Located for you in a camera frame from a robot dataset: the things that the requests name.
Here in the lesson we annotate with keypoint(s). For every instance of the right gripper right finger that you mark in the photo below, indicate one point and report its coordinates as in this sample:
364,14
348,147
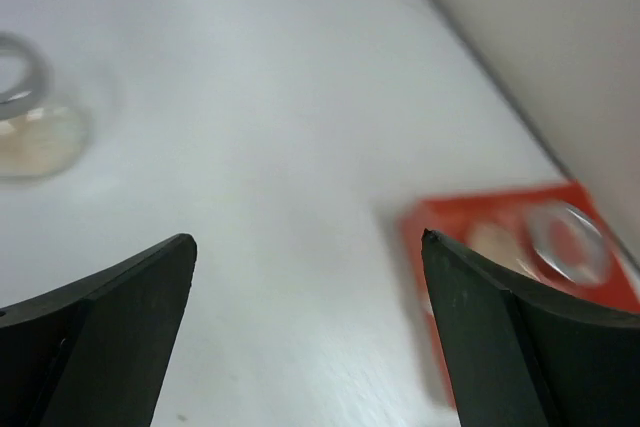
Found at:
520,353

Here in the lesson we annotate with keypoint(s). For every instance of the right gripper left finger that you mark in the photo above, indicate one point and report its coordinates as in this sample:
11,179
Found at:
95,352

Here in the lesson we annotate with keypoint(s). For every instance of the glass jar under left arm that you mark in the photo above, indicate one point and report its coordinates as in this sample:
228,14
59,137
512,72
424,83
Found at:
45,129

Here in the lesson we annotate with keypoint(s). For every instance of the red plastic bin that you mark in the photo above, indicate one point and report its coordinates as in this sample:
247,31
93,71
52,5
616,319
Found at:
458,215

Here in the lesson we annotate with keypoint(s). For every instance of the glass jar steel rim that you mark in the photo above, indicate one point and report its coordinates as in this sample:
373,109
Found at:
552,242

